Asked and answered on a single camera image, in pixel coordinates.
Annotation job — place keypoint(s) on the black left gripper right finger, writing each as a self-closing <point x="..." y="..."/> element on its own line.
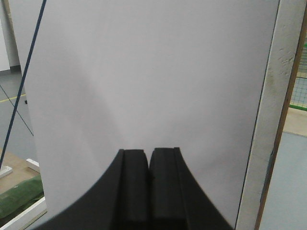
<point x="177" y="200"/>

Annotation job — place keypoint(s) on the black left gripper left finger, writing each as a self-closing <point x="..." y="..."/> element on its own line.
<point x="119" y="200"/>

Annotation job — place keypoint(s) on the near white edge batten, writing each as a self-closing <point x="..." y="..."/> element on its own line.
<point x="27" y="217"/>

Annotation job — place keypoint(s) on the near green sandbag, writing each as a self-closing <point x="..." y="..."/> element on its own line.
<point x="20" y="195"/>

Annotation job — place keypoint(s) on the green mesh fence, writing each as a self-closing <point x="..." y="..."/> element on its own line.
<point x="299" y="94"/>

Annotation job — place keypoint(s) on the white wall panel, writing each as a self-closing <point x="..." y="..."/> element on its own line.
<point x="140" y="74"/>

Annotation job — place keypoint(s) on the white wooden door frame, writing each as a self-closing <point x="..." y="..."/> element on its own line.
<point x="286" y="48"/>

